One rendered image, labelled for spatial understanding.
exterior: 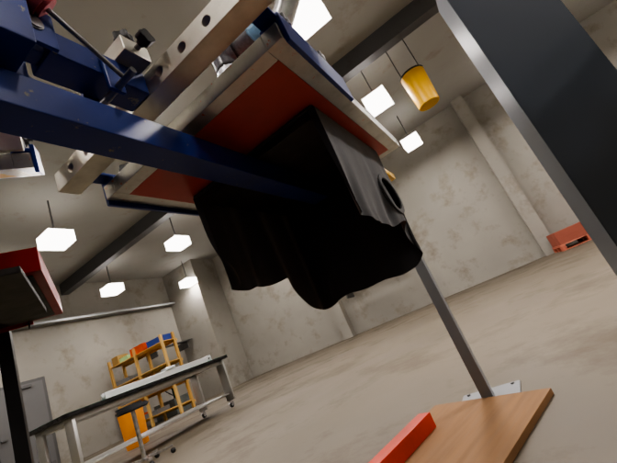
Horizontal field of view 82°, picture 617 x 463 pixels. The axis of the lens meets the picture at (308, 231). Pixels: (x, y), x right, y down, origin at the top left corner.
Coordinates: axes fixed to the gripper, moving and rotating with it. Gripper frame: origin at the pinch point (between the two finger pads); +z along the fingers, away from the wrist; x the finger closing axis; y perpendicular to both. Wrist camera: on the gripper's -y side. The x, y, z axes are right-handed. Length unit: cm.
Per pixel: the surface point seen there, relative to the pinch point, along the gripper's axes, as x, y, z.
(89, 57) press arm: -46.4, 2.8, -1.3
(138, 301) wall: 689, -1012, -280
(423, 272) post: 67, 12, 50
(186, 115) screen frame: -27.3, 2.8, 3.2
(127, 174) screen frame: -27.3, -19.8, 3.6
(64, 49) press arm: -50, 3, -1
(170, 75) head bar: -35.1, 8.5, 1.4
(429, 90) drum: 501, 61, -218
